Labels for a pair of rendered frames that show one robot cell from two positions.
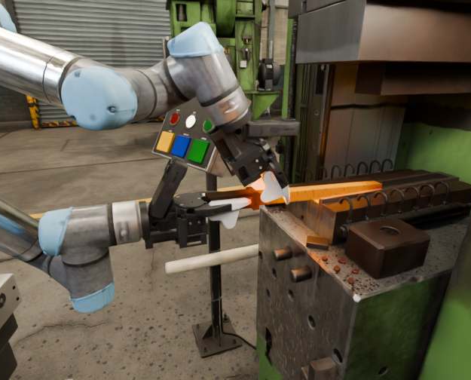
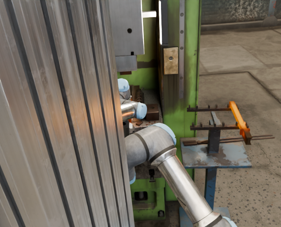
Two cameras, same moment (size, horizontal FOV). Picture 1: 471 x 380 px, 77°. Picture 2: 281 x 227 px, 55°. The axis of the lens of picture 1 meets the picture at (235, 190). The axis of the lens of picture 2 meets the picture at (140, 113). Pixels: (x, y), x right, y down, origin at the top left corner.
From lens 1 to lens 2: 1.36 m
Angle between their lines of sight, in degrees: 61
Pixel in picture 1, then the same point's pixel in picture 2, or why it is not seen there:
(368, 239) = (153, 112)
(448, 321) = (165, 120)
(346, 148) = not seen: hidden behind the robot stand
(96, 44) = not seen: outside the picture
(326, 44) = (121, 66)
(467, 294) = (167, 111)
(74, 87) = (142, 110)
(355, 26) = (133, 62)
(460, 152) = (126, 76)
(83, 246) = not seen: hidden behind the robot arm
